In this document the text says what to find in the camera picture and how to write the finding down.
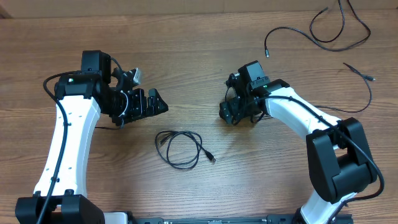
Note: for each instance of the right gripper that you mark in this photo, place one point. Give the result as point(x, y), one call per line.
point(227, 111)

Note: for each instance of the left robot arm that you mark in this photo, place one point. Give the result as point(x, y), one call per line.
point(81, 97)

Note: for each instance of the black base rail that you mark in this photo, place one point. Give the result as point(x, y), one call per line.
point(214, 221)

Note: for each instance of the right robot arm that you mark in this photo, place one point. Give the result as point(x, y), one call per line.
point(340, 163)

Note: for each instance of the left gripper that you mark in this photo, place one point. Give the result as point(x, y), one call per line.
point(140, 110)

